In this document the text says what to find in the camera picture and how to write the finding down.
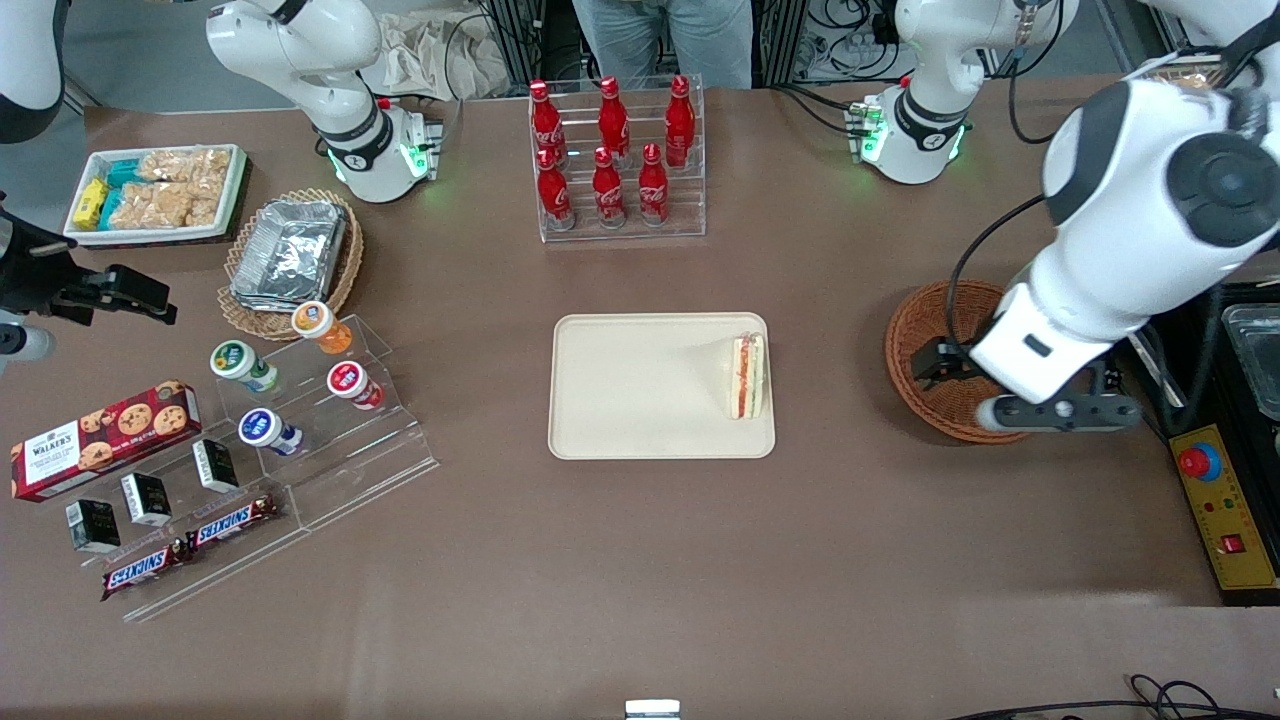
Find small black box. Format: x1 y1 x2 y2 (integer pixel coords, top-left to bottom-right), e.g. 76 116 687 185
192 438 241 495
66 498 122 555
120 472 174 529

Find clear plastic container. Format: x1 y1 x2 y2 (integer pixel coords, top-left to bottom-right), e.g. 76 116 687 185
1220 305 1280 421

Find yellow snack packet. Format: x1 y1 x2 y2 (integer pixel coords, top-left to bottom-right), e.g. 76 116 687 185
72 178 109 231

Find beige cloth bag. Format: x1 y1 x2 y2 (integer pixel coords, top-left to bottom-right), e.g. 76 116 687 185
360 10 513 101

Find person in blue jeans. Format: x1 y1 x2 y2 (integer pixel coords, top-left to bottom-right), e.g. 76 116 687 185
572 0 753 91

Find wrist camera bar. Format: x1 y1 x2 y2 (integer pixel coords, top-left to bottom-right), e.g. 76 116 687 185
0 322 56 363
975 393 1143 434

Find brown round wicker basket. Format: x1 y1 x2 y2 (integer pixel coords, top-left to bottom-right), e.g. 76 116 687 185
885 279 1041 445

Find black looped cable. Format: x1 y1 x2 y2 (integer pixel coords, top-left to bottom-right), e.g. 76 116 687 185
945 675 1280 720

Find black cable with plug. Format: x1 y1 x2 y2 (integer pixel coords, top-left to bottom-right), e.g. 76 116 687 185
1090 360 1171 443

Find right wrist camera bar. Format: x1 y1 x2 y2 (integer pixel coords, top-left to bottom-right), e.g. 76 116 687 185
0 322 56 363

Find red cola bottle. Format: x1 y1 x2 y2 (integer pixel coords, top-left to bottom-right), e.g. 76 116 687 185
537 148 577 233
592 147 628 230
665 75 697 168
530 80 567 167
638 143 671 227
598 76 632 161

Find white power strip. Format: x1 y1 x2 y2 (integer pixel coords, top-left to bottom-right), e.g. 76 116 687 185
815 30 898 79

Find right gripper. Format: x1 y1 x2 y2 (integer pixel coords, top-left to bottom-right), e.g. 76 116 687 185
0 197 178 327

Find black arm base cables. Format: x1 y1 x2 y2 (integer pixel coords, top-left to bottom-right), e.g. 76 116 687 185
770 83 863 137

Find blue lid gum jar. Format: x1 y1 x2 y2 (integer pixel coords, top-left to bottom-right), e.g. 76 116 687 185
238 408 304 458

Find Snickers chocolate bar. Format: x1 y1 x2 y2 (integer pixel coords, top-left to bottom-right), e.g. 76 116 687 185
100 540 193 603
185 494 282 553

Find yellow emergency stop box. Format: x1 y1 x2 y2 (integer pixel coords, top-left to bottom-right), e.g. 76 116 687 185
1168 425 1280 593

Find black countertop appliance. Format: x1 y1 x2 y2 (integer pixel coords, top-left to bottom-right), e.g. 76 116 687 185
1130 285 1280 608

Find clear acrylic bottle rack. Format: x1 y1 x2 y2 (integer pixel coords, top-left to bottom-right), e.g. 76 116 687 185
528 75 707 244

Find orange lid gum jar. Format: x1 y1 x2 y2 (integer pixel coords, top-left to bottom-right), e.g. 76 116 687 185
292 300 355 357

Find white rectangular snack tray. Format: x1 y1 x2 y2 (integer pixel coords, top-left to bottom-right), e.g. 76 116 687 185
63 143 250 248

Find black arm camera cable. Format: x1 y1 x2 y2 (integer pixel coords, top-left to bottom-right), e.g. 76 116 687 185
948 195 1047 346

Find beige plastic tray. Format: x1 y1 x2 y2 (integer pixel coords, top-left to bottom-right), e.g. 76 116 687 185
548 312 777 461

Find green lid gum jar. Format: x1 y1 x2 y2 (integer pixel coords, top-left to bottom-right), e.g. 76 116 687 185
210 340 282 395

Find triangular sandwich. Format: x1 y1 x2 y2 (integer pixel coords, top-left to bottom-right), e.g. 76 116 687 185
727 334 767 421

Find red Walkers cookie box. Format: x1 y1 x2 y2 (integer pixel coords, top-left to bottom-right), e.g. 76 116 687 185
10 380 203 503

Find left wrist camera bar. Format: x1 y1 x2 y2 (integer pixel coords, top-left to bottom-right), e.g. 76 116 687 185
975 393 1143 434

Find clear bag of rice crackers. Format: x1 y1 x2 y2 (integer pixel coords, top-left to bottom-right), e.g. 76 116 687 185
140 148 233 197
108 180 223 231

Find clear acrylic stepped stand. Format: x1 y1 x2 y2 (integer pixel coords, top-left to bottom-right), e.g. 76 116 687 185
212 315 441 533
35 400 313 623

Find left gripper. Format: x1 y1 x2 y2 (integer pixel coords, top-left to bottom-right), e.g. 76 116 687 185
910 287 1111 401

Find aluminium foil container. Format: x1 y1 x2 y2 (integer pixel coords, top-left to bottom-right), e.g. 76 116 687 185
229 198 349 311

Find aluminium profile post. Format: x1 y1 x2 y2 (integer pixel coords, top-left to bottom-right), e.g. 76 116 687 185
760 0 812 87
485 0 547 87

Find red lid gum jar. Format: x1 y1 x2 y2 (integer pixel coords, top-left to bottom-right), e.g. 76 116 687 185
327 361 386 412

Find light tan wicker basket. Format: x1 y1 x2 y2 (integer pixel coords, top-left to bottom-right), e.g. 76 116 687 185
217 188 365 342

